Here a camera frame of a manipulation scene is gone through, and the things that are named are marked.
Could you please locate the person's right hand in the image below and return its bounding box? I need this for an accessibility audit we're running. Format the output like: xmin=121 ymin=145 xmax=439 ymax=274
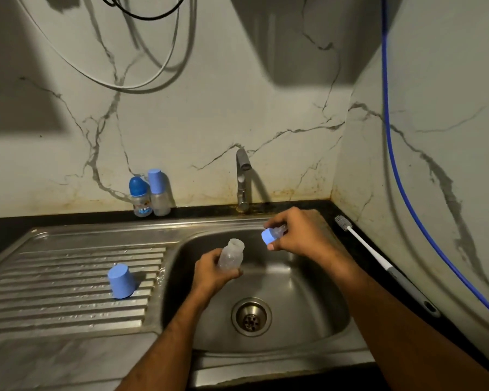
xmin=264 ymin=207 xmax=338 ymax=263

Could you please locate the person's left hand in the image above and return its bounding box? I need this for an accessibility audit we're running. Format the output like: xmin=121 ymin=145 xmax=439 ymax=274
xmin=191 ymin=248 xmax=243 ymax=310

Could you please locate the blue bottle ring with nipple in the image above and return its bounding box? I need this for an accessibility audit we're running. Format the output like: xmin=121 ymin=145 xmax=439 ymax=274
xmin=261 ymin=224 xmax=288 ymax=246

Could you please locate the clear plastic baby bottle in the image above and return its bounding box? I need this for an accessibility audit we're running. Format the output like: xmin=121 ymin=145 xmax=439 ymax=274
xmin=217 ymin=238 xmax=245 ymax=274

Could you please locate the person's right forearm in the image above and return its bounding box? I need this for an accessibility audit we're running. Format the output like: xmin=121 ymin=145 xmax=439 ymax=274
xmin=310 ymin=244 xmax=489 ymax=391

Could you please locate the person's left forearm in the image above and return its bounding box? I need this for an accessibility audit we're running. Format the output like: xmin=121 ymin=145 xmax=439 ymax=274
xmin=115 ymin=290 xmax=217 ymax=391

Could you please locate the sink drain strainer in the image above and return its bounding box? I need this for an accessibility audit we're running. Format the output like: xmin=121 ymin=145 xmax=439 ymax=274
xmin=231 ymin=297 xmax=273 ymax=338

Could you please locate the steel sink faucet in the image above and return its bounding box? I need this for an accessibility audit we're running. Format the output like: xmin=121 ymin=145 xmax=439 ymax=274
xmin=236 ymin=148 xmax=252 ymax=213

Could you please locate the white bottle brush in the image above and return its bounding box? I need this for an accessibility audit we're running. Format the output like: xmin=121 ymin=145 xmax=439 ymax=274
xmin=334 ymin=215 xmax=441 ymax=318

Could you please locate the light blue bottle cap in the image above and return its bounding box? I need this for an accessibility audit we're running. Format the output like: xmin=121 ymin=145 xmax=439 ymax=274
xmin=107 ymin=263 xmax=137 ymax=300

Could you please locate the baby bottle with light blue cap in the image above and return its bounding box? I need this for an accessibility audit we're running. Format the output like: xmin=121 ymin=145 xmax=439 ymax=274
xmin=148 ymin=168 xmax=171 ymax=217

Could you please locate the baby bottle with dark blue cap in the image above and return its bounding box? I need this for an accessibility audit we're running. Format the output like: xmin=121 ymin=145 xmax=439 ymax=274
xmin=129 ymin=176 xmax=153 ymax=218

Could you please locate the stainless steel sink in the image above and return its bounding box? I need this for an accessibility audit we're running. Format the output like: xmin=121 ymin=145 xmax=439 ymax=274
xmin=0 ymin=216 xmax=375 ymax=389

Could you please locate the blue hose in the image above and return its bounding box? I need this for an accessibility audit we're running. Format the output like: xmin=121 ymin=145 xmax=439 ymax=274
xmin=380 ymin=0 xmax=489 ymax=326

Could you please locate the white cable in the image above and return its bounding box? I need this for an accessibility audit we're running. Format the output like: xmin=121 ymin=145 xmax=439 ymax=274
xmin=14 ymin=0 xmax=182 ymax=91

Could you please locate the black cable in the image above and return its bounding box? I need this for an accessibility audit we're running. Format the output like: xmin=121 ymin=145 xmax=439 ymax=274
xmin=98 ymin=0 xmax=188 ymax=21

